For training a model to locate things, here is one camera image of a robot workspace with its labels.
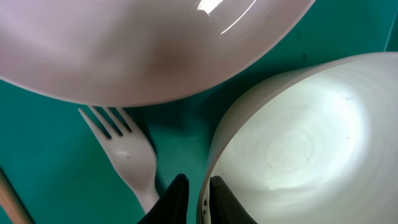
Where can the white plastic fork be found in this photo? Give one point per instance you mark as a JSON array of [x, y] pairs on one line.
[[129, 152]]

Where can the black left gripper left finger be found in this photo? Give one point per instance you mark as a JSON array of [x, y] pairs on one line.
[[172, 207]]

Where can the wooden chopstick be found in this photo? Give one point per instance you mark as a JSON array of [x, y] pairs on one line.
[[12, 205]]

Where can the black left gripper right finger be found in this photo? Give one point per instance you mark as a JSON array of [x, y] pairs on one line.
[[224, 206]]

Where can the teal plastic tray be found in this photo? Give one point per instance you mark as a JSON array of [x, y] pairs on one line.
[[61, 173]]

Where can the large white plate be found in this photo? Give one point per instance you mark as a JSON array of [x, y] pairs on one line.
[[137, 52]]

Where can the white bowl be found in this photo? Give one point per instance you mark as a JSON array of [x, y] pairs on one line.
[[314, 145]]

